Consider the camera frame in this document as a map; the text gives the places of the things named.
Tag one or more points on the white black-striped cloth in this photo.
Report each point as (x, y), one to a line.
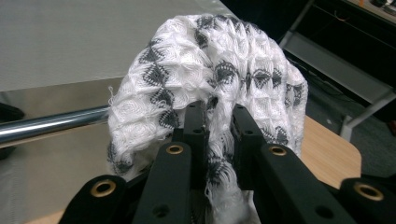
(186, 62)

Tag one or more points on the metal rack with grey shelves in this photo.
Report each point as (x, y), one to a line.
(46, 40)

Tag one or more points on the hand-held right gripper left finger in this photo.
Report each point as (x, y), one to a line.
(172, 174)

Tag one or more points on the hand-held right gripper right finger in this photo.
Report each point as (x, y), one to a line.
(277, 180)

